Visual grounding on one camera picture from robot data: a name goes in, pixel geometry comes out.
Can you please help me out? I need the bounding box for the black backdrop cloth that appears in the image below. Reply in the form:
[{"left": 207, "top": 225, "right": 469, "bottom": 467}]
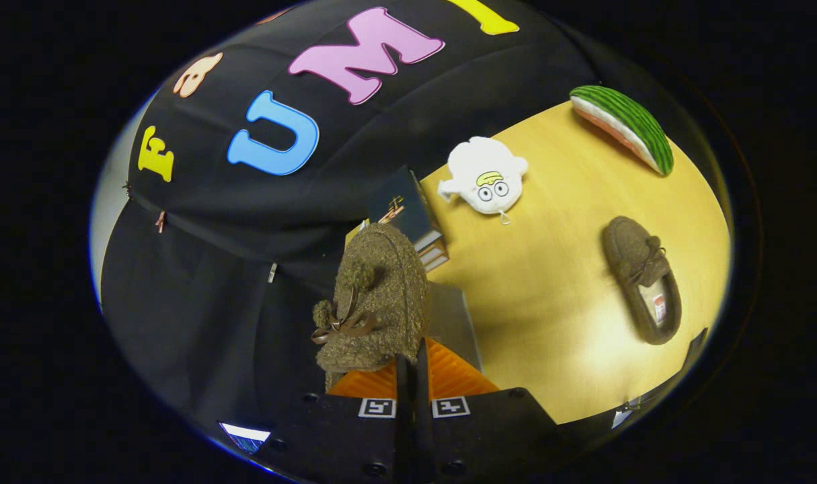
[{"left": 99, "top": 0, "right": 728, "bottom": 444}]

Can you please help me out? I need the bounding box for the watermelon slice plush toy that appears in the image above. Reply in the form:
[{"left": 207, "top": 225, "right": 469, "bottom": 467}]
[{"left": 570, "top": 85, "right": 674, "bottom": 177}]

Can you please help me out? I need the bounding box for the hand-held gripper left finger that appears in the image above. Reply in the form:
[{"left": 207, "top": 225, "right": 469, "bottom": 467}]
[{"left": 257, "top": 355, "right": 416, "bottom": 484}]

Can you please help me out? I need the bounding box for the brown fuzzy slipper shoe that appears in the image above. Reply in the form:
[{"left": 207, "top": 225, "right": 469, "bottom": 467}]
[
  {"left": 311, "top": 223, "right": 430, "bottom": 391},
  {"left": 601, "top": 216, "right": 683, "bottom": 346}
]

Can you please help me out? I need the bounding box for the white plush toy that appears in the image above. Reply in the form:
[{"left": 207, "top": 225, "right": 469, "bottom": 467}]
[{"left": 437, "top": 136, "right": 529, "bottom": 226}]

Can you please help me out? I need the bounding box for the cream fabric storage box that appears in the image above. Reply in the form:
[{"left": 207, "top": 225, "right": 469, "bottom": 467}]
[{"left": 427, "top": 282, "right": 483, "bottom": 372}]

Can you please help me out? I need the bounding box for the brown hardcover book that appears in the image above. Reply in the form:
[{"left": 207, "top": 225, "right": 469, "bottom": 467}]
[{"left": 414, "top": 231, "right": 451, "bottom": 273}]

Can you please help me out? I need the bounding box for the dark hardcover book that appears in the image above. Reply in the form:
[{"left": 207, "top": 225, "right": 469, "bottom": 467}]
[{"left": 368, "top": 166, "right": 444, "bottom": 253}]

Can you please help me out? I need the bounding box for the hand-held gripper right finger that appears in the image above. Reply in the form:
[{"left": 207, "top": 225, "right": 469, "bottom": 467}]
[{"left": 414, "top": 339, "right": 572, "bottom": 484}]

